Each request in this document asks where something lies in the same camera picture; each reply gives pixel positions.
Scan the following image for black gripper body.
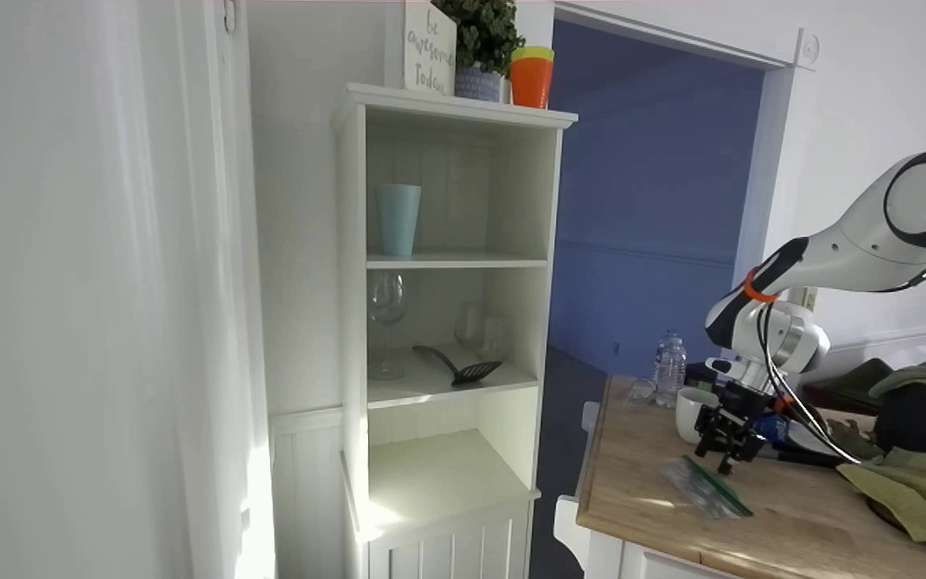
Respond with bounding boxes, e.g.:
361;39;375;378
692;362;788;462

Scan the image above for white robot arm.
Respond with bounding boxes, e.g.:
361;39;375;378
699;152;926;468

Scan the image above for white ceramic cup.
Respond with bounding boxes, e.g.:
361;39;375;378
677;385;720;444

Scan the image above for light blue plastic cup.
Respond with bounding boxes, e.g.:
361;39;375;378
381;182;420;257

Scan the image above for clear plastic water bottle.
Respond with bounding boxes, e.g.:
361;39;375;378
654;333;687;407

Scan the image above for olive green cloth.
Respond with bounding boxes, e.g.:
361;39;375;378
838;447;926;543

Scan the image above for white open shelf unit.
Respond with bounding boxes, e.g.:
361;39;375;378
334;83;575;579

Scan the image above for clear wine glass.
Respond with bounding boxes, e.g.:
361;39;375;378
371;274;406;377

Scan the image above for orange and green cups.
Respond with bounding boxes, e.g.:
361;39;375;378
507;45;553;108

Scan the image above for potted green plant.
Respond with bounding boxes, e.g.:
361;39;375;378
435;0;524;102

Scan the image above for white text sign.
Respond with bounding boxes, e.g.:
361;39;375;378
401;0;457;95

